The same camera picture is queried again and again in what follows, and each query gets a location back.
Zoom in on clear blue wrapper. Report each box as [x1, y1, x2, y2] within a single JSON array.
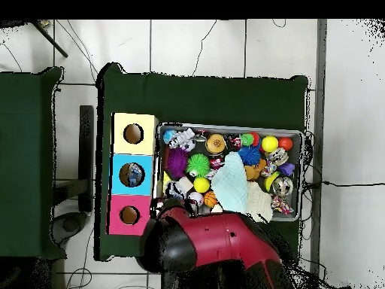
[[164, 180, 186, 200]]

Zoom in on crushed clear plastic bottle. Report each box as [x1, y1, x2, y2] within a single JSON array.
[[127, 163, 144, 187]]

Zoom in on mint green waffle cloth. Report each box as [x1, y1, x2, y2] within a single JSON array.
[[211, 151, 250, 213]]

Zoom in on cream waffle cloth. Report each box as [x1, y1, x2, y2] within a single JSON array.
[[246, 181, 274, 223]]

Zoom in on wooden box three holes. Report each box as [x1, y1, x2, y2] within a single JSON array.
[[106, 112, 159, 236]]

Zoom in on plain wooden cube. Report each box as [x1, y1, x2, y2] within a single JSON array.
[[177, 176, 194, 192]]

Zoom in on small white baseball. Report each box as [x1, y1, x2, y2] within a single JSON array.
[[188, 191, 205, 207]]

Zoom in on purple spiky ball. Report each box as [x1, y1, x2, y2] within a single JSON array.
[[165, 147, 189, 180]]

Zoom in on small orange basketball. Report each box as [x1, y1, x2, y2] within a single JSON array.
[[203, 190, 218, 208]]

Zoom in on green spiky rubber ball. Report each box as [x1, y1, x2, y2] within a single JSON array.
[[185, 153, 211, 178]]

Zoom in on blue globe ball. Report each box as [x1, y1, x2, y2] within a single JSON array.
[[162, 129, 177, 145]]

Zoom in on silver toy robot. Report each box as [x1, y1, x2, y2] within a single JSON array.
[[168, 127, 196, 152]]

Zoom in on blue spiky rubber ball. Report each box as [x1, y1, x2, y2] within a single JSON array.
[[237, 146, 262, 167]]

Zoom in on dark green table cloth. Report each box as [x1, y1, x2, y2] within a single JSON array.
[[94, 62, 309, 267]]

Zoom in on smooth yellow ball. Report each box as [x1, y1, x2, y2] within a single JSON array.
[[260, 135, 280, 154]]

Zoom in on dark green side table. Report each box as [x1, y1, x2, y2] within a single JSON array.
[[0, 66, 65, 260]]

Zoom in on black tripod leg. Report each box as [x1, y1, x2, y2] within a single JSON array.
[[29, 20, 69, 59]]

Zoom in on shallow wire mesh bin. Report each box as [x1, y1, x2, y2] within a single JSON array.
[[153, 122, 304, 222]]

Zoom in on black floor cable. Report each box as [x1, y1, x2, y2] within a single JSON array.
[[303, 179, 385, 189]]

